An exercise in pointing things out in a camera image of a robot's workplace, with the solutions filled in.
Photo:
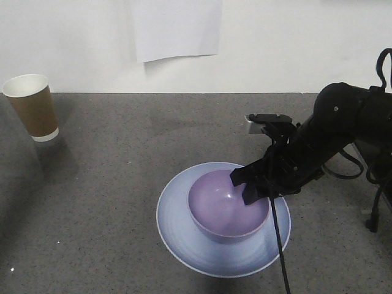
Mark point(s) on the light blue plastic plate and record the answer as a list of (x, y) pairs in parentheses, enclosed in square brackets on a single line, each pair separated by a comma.
[(194, 248)]

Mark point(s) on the purple plastic bowl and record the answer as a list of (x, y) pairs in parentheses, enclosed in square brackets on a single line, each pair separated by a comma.
[(218, 210)]

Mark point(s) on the brown paper cup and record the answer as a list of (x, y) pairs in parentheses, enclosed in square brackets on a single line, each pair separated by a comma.
[(31, 99)]

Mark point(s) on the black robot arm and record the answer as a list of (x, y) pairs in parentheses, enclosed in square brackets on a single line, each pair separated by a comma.
[(341, 115)]

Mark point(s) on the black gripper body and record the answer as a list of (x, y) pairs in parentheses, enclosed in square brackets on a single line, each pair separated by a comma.
[(292, 160)]

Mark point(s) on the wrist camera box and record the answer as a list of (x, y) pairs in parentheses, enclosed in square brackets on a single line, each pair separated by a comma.
[(268, 124)]

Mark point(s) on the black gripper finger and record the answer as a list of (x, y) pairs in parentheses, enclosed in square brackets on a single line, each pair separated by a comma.
[(252, 193), (244, 175)]

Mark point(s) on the white paper sheet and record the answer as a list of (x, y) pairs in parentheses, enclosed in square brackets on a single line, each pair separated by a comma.
[(168, 29)]

